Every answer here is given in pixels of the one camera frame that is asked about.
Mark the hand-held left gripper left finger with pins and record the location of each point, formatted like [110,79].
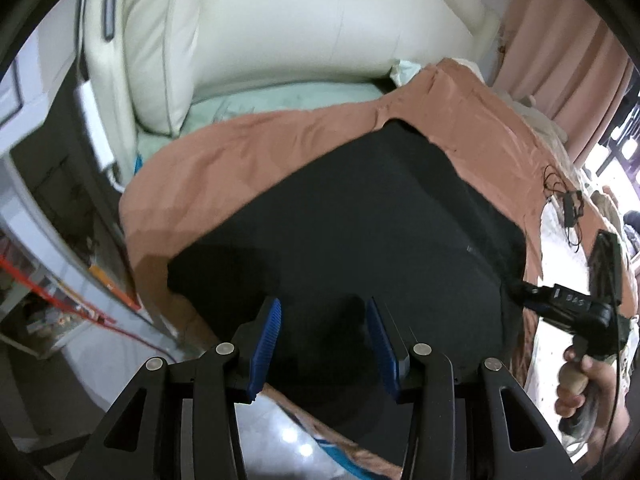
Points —
[267,340]

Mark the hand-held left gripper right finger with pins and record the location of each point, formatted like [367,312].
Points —
[380,345]

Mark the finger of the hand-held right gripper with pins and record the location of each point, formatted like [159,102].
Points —
[527,296]

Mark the large black garment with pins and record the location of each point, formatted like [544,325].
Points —
[375,210]

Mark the person's right forearm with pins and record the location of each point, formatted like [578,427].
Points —
[622,447]

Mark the person's right hand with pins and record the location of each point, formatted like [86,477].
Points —
[607,385]

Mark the window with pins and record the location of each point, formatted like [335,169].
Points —
[620,145]

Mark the orange blanket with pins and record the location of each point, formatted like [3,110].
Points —
[250,150]

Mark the light green pillow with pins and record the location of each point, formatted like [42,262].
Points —
[300,97]

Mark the pink curtain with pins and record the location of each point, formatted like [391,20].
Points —
[560,35]

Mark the white bedside cabinet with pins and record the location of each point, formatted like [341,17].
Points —
[35,200]

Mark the cream padded headboard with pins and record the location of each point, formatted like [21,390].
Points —
[300,20]

